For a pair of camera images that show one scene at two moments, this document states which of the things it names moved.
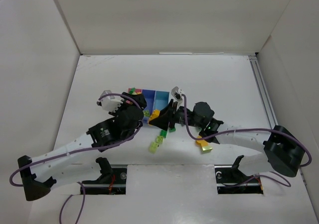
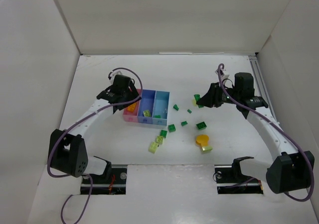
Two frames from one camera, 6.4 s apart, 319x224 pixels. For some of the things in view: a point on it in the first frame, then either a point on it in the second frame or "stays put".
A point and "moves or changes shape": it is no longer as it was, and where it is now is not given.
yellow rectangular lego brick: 155,114 moves or changes shape
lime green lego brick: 159,139 stays put
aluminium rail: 263,90 stays put
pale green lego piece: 153,147 stays put
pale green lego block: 146,113 -> 194,102
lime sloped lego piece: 206,150 stays put
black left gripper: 136,98 -> 127,97
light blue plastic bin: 161,99 stays put
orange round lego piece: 203,143 stays put
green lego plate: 132,90 moves or changes shape
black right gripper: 171,114 -> 213,94
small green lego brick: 163,133 stays put
